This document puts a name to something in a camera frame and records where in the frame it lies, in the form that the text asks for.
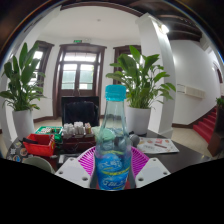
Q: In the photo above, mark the printed paper leaflet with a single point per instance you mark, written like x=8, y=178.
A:
x=158, y=145

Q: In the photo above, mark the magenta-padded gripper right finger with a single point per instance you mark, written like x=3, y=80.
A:
x=152, y=171

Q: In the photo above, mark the green exit sign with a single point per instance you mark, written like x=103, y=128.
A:
x=77, y=41

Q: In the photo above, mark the green flat box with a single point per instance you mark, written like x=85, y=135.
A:
x=48, y=130

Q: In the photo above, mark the pale green notebook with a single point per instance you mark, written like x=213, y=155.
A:
x=99, y=133

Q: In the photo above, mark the white wall radiator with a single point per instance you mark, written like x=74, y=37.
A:
x=190, y=91

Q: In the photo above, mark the leafy plant in white pot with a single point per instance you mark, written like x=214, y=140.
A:
x=138, y=120
x=23, y=123

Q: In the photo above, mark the dark framed window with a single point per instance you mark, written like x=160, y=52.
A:
x=120, y=53
x=38, y=55

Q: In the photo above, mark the dark tray of small jars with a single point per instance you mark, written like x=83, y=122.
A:
x=78, y=133

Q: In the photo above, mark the grey round object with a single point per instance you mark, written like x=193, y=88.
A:
x=135, y=140

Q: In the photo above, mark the red carpeted staircase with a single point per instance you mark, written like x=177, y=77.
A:
x=206, y=125

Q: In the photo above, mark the dark wooden double door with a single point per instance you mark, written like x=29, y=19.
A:
x=80, y=90

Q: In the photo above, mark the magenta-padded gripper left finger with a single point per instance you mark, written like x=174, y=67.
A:
x=75, y=171

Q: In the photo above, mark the clear bottle with teal cap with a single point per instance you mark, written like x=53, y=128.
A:
x=113, y=160

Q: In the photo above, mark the red plastic box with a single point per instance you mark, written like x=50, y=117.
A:
x=40, y=146

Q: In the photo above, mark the sheet of round stickers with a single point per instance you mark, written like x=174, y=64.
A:
x=15, y=151

